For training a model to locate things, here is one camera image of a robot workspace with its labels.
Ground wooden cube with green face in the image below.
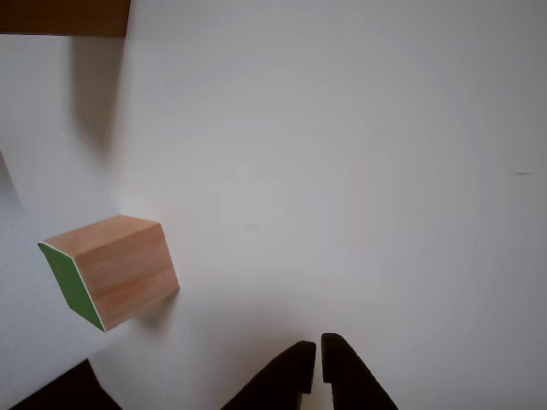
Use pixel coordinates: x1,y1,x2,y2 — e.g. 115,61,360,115
37,214,180,334

